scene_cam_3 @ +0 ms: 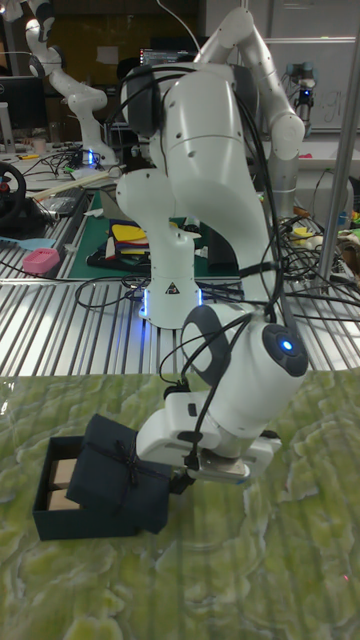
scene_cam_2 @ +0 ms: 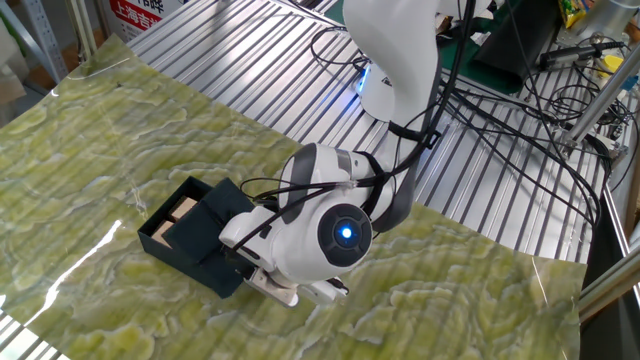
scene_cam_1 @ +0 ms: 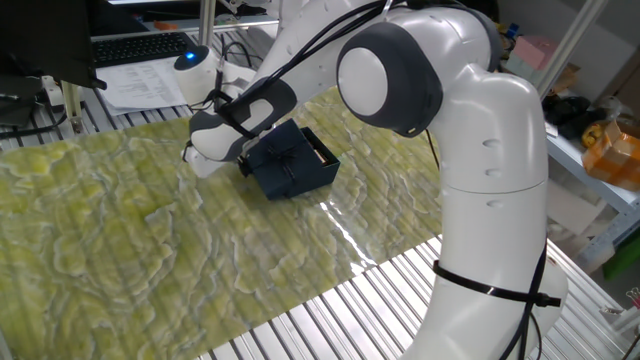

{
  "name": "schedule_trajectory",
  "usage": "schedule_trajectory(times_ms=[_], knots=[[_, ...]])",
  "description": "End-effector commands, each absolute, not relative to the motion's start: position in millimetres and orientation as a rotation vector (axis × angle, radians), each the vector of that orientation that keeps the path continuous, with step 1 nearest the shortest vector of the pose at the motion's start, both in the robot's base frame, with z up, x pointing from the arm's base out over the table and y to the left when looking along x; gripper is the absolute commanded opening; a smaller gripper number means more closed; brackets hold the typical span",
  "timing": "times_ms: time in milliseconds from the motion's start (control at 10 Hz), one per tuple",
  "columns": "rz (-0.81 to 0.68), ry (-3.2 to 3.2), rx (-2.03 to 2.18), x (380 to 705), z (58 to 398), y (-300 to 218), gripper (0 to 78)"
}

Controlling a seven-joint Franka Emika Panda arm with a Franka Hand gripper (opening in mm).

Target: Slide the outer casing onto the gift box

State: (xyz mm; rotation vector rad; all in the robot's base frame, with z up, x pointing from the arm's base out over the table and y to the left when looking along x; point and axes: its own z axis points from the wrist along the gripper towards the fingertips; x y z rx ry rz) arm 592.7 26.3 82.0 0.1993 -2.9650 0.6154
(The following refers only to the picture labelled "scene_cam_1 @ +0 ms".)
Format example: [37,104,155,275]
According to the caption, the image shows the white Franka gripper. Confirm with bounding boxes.
[182,142,255,180]

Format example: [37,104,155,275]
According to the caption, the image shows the dark blue lid with bow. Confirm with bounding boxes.
[243,117,327,202]

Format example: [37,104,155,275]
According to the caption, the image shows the dark blue gift box base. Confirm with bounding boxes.
[299,125,343,198]

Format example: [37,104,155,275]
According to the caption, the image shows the pink plastic box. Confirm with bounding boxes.
[512,34,558,72]

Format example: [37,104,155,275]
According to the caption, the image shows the light wooden block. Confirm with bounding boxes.
[310,139,332,167]

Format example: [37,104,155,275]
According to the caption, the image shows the green marble pattern mat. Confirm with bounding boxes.
[0,86,445,360]

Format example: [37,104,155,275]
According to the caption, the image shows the printed white paper sheets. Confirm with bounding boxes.
[94,53,195,117]

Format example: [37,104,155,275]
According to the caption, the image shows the black computer keyboard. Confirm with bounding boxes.
[91,30,200,70]

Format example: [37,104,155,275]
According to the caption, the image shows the white power strip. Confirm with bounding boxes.
[41,74,70,107]

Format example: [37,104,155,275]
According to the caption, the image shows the black computer monitor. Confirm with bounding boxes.
[0,0,109,92]

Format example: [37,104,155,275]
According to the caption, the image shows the black bag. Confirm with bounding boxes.
[541,93,610,142]

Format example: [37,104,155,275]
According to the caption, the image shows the grey side shelf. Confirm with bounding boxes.
[546,128,640,274]

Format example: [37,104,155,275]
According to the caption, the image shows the orange checkered bag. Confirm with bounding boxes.
[581,118,640,193]

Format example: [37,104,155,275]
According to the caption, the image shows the upright aluminium post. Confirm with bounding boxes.
[196,0,218,51]

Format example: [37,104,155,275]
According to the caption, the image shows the black cable tie strap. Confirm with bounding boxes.
[431,259,564,309]

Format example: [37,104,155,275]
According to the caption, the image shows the slanted aluminium frame post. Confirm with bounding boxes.
[536,0,610,97]

